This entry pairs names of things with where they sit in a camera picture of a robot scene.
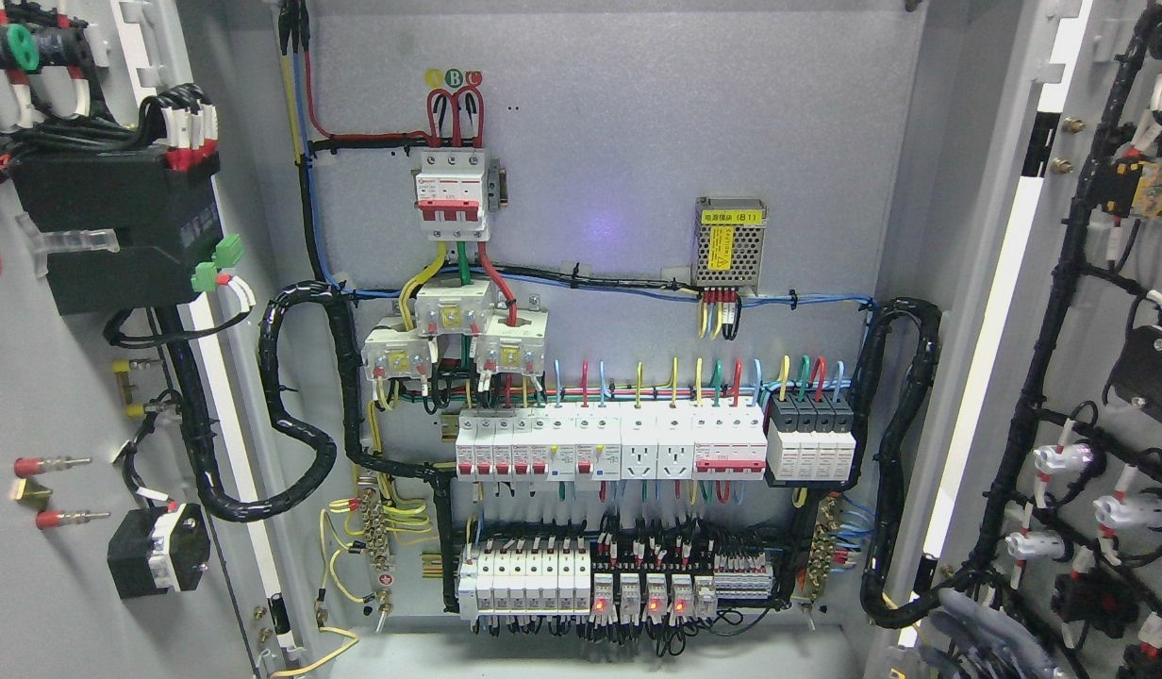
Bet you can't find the grey cabinet door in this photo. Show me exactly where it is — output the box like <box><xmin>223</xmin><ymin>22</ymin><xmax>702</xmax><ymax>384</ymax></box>
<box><xmin>855</xmin><ymin>1</ymin><xmax>1162</xmax><ymax>678</ymax></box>
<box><xmin>0</xmin><ymin>1</ymin><xmax>284</xmax><ymax>678</ymax></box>

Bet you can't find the white socket breaker row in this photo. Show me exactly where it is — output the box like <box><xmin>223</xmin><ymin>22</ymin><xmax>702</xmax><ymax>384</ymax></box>
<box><xmin>456</xmin><ymin>401</ymin><xmax>767</xmax><ymax>483</ymax></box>

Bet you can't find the white current transformers cluster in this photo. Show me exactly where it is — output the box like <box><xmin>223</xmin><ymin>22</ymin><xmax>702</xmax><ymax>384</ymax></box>
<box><xmin>364</xmin><ymin>279</ymin><xmax>548</xmax><ymax>387</ymax></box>

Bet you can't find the metal mesh power supply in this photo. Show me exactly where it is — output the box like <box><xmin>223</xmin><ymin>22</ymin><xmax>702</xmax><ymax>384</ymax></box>
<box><xmin>690</xmin><ymin>196</ymin><xmax>767</xmax><ymax>290</ymax></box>

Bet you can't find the red white main breaker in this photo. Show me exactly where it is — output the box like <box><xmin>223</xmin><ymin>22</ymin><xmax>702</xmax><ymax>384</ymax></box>
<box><xmin>414</xmin><ymin>149</ymin><xmax>507</xmax><ymax>243</ymax></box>

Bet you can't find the lower relay terminal row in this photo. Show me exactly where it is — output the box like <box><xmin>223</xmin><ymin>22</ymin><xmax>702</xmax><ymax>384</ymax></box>
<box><xmin>456</xmin><ymin>520</ymin><xmax>783</xmax><ymax>639</ymax></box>

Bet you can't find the black surge protector block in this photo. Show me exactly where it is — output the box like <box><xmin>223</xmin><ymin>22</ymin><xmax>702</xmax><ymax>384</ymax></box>
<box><xmin>766</xmin><ymin>392</ymin><xmax>858</xmax><ymax>489</ymax></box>

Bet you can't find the brass ground terminal bar left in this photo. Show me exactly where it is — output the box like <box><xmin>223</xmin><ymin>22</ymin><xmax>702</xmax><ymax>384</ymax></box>
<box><xmin>354</xmin><ymin>474</ymin><xmax>394</xmax><ymax>635</ymax></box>

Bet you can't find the brass terminal bar right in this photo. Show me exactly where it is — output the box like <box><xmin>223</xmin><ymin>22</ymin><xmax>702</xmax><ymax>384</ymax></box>
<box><xmin>797</xmin><ymin>491</ymin><xmax>841</xmax><ymax>603</ymax></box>

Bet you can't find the black digital power meter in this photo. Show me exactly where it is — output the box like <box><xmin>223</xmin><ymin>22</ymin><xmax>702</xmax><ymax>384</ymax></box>
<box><xmin>10</xmin><ymin>146</ymin><xmax>223</xmax><ymax>315</ymax></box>

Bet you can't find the black corrugated cable conduit right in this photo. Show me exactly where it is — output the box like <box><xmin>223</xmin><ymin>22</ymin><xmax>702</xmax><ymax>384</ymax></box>
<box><xmin>851</xmin><ymin>296</ymin><xmax>978</xmax><ymax>631</ymax></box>

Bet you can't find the black corrugated cable conduit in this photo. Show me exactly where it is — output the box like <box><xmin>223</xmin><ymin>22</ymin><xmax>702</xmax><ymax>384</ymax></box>
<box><xmin>152</xmin><ymin>280</ymin><xmax>459</xmax><ymax>614</ymax></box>
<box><xmin>851</xmin><ymin>296</ymin><xmax>978</xmax><ymax>631</ymax></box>

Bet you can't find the black corrugated cable conduit left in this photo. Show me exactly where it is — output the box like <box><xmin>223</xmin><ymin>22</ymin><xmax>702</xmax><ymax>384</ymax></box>
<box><xmin>152</xmin><ymin>280</ymin><xmax>459</xmax><ymax>614</ymax></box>

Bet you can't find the yellow terminal post block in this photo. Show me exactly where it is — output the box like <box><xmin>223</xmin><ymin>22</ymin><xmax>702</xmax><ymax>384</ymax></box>
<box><xmin>112</xmin><ymin>359</ymin><xmax>177</xmax><ymax>421</ymax></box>

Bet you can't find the white rotary selector switch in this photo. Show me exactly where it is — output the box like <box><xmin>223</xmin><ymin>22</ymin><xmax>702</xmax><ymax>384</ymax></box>
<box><xmin>107</xmin><ymin>503</ymin><xmax>211</xmax><ymax>599</ymax></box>

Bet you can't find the red terminal post block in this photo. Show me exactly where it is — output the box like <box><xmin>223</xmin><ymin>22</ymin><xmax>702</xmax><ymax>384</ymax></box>
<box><xmin>13</xmin><ymin>455</ymin><xmax>112</xmax><ymax>531</ymax></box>

